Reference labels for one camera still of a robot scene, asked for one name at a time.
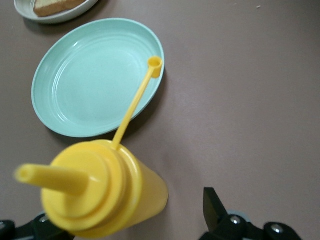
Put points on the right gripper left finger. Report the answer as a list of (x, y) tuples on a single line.
[(37, 230)]

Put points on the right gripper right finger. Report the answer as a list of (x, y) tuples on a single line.
[(215, 215)]

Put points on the yellow mustard squeeze bottle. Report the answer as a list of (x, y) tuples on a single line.
[(105, 190)]

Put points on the brown bread slice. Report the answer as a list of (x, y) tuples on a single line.
[(55, 6)]

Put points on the green plate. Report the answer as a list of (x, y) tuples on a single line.
[(92, 82)]

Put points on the beige plate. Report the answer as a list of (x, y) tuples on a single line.
[(57, 17)]

